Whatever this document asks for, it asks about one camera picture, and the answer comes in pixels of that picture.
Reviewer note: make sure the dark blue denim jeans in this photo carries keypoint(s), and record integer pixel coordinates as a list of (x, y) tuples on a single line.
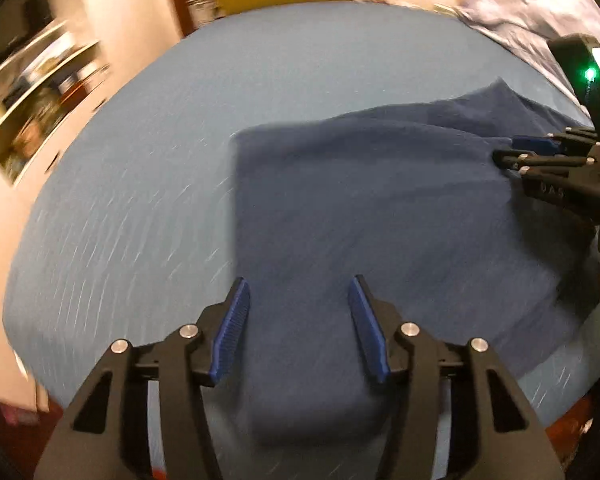
[(408, 197)]

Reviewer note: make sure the blue quilted bed mattress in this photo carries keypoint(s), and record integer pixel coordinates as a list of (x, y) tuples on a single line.
[(134, 232)]

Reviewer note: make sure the white built-in wardrobe unit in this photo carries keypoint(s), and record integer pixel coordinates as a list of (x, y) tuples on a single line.
[(49, 90)]

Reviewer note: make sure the black flat-screen television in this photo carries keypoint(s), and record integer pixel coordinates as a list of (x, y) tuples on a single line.
[(20, 22)]

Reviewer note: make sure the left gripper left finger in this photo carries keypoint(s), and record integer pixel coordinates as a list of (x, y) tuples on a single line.
[(103, 434)]

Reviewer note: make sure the grey star-print duvet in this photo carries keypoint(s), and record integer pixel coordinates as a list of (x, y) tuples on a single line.
[(524, 27)]

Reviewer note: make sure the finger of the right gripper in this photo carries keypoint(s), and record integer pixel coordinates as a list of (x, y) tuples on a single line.
[(573, 141), (516, 160)]

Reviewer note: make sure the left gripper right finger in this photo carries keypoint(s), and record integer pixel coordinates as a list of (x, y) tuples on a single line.
[(495, 433)]

